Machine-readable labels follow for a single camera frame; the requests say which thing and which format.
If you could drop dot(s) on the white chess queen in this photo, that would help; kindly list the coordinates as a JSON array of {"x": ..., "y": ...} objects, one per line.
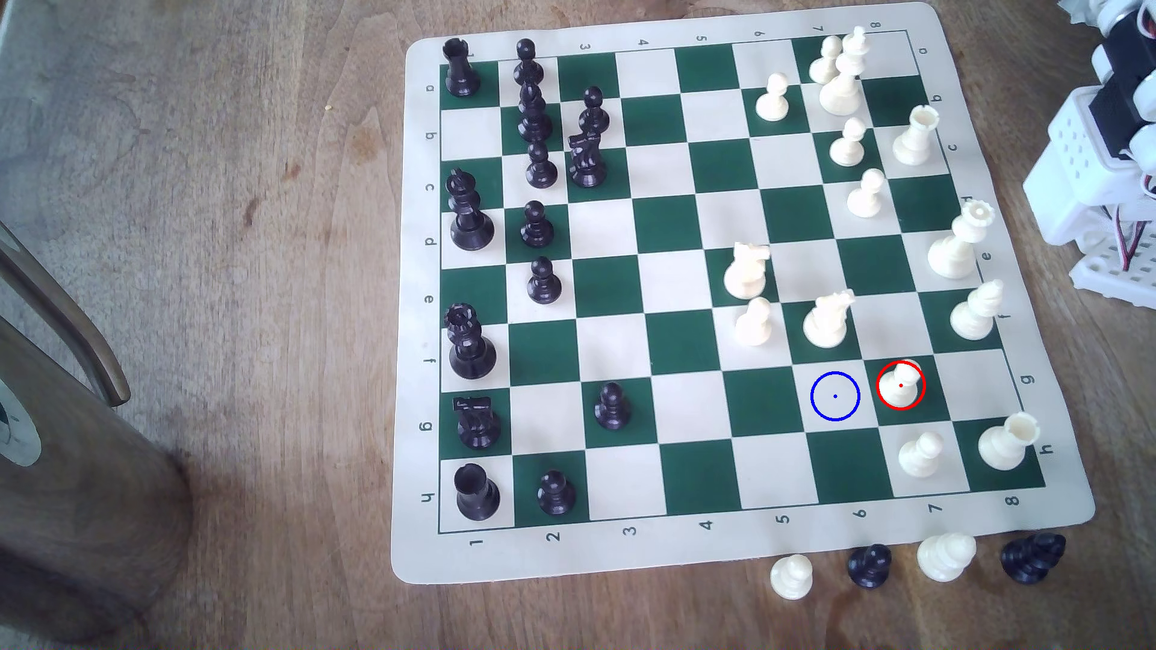
[{"x": 955, "y": 251}]

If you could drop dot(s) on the green and white chess mat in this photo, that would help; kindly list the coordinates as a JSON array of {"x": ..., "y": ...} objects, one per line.
[{"x": 668, "y": 226}]

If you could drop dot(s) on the white chess pawn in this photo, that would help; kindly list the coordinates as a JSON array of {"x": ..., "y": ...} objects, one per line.
[
  {"x": 901, "y": 388},
  {"x": 946, "y": 557},
  {"x": 824, "y": 65},
  {"x": 772, "y": 101},
  {"x": 867, "y": 197},
  {"x": 848, "y": 146},
  {"x": 920, "y": 457},
  {"x": 792, "y": 578}
]

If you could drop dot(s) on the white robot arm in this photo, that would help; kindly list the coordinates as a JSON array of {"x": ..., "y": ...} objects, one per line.
[{"x": 1075, "y": 135}]

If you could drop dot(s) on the black chess pawn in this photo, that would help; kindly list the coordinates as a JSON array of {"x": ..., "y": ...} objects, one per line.
[
  {"x": 556, "y": 496},
  {"x": 544, "y": 284},
  {"x": 1031, "y": 557},
  {"x": 536, "y": 229},
  {"x": 612, "y": 410},
  {"x": 528, "y": 65},
  {"x": 869, "y": 568},
  {"x": 541, "y": 169}
]

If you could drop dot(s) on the black chess king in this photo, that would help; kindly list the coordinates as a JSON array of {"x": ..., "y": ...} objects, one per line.
[{"x": 471, "y": 221}]

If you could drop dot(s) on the black chess bishop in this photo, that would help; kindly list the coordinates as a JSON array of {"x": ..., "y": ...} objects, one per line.
[{"x": 534, "y": 117}]

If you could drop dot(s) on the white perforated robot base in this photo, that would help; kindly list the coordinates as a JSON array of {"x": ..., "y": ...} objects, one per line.
[{"x": 1106, "y": 278}]

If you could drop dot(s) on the white chess rook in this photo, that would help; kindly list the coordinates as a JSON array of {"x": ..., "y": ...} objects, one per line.
[
  {"x": 915, "y": 140},
  {"x": 1004, "y": 445}
]

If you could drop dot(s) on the white chess king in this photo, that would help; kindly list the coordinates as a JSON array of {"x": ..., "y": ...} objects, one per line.
[{"x": 843, "y": 86}]

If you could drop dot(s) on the black chess queen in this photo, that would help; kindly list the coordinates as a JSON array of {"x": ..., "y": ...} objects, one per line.
[{"x": 471, "y": 350}]

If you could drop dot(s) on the black chess knight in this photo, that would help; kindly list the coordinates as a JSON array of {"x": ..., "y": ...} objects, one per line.
[
  {"x": 477, "y": 426},
  {"x": 587, "y": 164}
]

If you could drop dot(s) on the white chess knight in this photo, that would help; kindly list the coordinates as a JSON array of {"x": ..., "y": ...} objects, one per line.
[
  {"x": 746, "y": 274},
  {"x": 827, "y": 323}
]

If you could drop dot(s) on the black chess rook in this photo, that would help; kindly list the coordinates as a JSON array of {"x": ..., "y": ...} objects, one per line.
[
  {"x": 461, "y": 72},
  {"x": 476, "y": 495}
]

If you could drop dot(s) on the white chess bishop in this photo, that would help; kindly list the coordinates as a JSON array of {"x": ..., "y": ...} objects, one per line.
[
  {"x": 753, "y": 325},
  {"x": 975, "y": 314}
]

